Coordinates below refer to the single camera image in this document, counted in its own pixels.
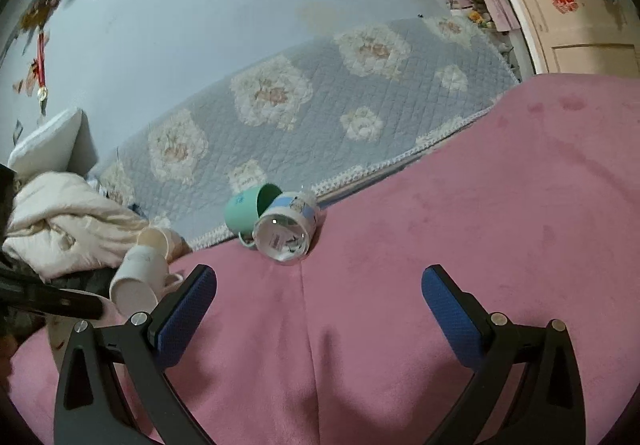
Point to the dark clothing pile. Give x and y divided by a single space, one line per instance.
90 282

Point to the white ceramic mug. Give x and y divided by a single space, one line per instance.
142 281

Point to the clear glass jar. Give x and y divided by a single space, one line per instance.
284 232

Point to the red tassel wall ornament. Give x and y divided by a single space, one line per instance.
42 92

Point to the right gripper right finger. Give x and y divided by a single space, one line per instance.
548 406

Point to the blue floral quilted bedspread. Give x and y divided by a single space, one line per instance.
327 116

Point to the green plastic cup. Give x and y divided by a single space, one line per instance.
244 210

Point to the small cream cup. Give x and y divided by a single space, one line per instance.
165 241

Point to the white pillow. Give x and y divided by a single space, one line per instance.
62 144

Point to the pink plush blanket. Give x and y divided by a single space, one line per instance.
534 209

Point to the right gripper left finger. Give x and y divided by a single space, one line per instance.
90 406

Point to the cream crumpled duvet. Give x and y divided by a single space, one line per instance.
59 225

